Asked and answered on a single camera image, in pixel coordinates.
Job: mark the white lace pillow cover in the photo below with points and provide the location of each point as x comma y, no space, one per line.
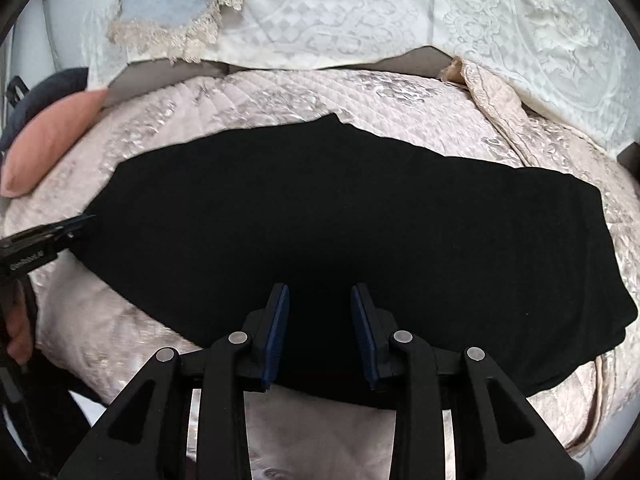
375,10

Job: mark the black pants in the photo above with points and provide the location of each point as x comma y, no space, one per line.
350,220

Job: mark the person's left hand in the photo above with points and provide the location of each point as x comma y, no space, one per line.
19,332

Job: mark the navy cushion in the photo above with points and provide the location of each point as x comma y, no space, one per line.
55,85

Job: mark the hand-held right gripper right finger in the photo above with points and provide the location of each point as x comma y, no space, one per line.
362,330

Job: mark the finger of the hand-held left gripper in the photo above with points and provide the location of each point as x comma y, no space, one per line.
55,232

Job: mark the grey bed sheet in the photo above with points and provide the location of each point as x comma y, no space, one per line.
410,60

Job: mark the pink pillow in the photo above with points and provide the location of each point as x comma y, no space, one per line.
45,140

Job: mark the pink quilted floral bedspread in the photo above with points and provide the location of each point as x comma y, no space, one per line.
300,100

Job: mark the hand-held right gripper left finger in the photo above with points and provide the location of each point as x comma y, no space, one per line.
277,330

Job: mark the blue-grey pillow with lace trim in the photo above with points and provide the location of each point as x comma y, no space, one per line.
160,5

